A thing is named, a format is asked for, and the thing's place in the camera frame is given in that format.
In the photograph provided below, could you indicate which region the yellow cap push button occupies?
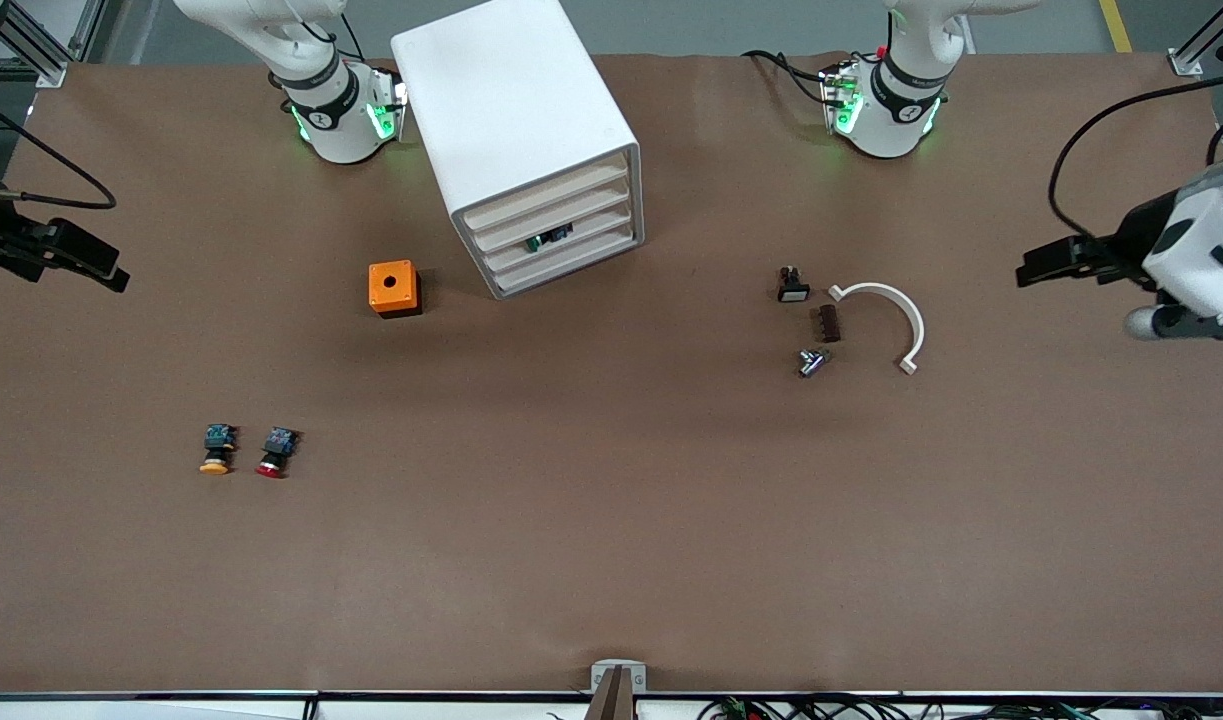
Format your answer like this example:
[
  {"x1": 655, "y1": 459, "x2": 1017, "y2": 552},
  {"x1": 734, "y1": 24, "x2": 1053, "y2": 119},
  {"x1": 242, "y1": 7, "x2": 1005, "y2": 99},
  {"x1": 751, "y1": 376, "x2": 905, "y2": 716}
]
[{"x1": 198, "y1": 423, "x2": 240, "y2": 475}]

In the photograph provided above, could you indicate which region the black cable tangle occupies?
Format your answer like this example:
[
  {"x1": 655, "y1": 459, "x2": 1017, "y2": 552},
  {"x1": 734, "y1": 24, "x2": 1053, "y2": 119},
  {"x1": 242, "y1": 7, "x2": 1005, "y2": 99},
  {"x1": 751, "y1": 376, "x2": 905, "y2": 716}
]
[{"x1": 696, "y1": 695, "x2": 1223, "y2": 720}]

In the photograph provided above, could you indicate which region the brown tapered post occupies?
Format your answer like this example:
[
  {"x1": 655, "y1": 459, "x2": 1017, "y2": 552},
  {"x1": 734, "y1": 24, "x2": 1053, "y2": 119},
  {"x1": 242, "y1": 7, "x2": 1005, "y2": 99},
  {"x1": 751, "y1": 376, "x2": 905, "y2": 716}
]
[{"x1": 586, "y1": 668, "x2": 637, "y2": 720}]

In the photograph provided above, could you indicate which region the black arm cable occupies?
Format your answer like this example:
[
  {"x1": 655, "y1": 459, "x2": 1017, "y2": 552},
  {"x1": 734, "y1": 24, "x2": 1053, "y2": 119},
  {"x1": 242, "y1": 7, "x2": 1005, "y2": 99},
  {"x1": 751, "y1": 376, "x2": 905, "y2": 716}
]
[
  {"x1": 0, "y1": 90, "x2": 119, "y2": 211},
  {"x1": 1048, "y1": 68, "x2": 1223, "y2": 241}
]

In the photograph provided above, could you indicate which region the black left base cable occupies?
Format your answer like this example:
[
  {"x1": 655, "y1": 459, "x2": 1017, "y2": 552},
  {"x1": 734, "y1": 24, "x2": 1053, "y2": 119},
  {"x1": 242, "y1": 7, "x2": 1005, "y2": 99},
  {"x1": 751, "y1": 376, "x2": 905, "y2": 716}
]
[{"x1": 741, "y1": 48, "x2": 844, "y2": 101}]

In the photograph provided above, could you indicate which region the white curved plastic clamp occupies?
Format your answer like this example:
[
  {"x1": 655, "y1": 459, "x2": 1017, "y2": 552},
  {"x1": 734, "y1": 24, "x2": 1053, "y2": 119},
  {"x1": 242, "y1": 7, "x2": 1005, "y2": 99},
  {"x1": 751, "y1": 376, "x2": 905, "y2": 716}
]
[{"x1": 828, "y1": 282, "x2": 926, "y2": 376}]

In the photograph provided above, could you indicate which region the grey metal bracket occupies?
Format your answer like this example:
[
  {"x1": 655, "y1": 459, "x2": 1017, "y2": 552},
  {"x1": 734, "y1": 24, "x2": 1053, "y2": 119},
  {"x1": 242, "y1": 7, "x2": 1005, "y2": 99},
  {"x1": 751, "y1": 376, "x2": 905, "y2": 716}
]
[{"x1": 591, "y1": 660, "x2": 647, "y2": 693}]

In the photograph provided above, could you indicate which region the aluminium frame profile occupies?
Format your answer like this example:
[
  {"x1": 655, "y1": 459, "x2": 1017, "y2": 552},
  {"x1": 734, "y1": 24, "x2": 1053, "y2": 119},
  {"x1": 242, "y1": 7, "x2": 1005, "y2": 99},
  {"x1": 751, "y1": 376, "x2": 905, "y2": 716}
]
[
  {"x1": 1168, "y1": 0, "x2": 1223, "y2": 79},
  {"x1": 0, "y1": 0, "x2": 112, "y2": 89}
]

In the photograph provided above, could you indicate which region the black left camera mount plate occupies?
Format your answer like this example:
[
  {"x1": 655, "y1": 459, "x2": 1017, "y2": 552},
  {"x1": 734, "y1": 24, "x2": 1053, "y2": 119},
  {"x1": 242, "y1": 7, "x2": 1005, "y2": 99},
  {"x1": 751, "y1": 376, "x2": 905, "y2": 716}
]
[{"x1": 1161, "y1": 298, "x2": 1223, "y2": 341}]

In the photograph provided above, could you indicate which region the orange box with round hole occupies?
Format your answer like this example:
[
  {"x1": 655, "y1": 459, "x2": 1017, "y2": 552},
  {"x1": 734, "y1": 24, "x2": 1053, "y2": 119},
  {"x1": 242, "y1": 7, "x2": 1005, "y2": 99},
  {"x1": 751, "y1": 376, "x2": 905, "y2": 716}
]
[{"x1": 368, "y1": 260, "x2": 422, "y2": 319}]

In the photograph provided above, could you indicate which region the red cap push button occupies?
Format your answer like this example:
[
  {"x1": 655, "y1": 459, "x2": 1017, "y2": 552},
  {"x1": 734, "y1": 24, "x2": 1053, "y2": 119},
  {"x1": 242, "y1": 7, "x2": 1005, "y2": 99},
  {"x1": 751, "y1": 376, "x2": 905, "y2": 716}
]
[{"x1": 255, "y1": 427, "x2": 300, "y2": 479}]

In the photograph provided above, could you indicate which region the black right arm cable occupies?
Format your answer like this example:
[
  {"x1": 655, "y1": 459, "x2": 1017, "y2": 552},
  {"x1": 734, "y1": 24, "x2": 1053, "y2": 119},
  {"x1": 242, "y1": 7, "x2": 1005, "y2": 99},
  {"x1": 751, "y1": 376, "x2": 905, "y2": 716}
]
[{"x1": 0, "y1": 90, "x2": 119, "y2": 211}]

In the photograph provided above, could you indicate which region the brown table cover sheet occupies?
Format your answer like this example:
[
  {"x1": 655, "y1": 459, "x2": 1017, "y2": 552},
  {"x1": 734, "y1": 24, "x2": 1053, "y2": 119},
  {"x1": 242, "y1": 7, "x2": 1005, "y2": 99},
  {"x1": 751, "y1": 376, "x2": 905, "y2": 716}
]
[{"x1": 0, "y1": 50, "x2": 1223, "y2": 696}]

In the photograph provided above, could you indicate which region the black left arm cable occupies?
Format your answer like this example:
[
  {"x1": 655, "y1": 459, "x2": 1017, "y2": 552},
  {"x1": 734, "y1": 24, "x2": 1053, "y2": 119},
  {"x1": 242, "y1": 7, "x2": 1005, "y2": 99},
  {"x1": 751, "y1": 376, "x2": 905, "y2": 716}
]
[{"x1": 1048, "y1": 68, "x2": 1223, "y2": 241}]

